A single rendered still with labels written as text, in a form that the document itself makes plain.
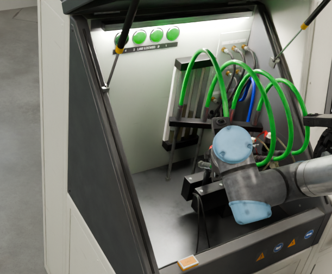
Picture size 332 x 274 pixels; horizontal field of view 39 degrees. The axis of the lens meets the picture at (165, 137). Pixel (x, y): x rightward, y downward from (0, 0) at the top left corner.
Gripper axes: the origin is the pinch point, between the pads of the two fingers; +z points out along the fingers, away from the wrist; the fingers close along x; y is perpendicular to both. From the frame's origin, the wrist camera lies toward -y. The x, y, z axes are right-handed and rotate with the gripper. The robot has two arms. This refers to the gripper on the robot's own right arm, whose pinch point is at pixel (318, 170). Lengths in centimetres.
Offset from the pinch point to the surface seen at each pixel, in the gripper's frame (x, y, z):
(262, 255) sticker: -5.9, -3.0, 34.4
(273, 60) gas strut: 18.2, -42.2, -9.7
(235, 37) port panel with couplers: 12, -57, -12
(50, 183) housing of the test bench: -47, -78, 53
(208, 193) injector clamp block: -14.2, -24.1, 23.6
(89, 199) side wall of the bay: -47, -42, 29
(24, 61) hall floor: 12, -315, 121
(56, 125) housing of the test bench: -47, -71, 21
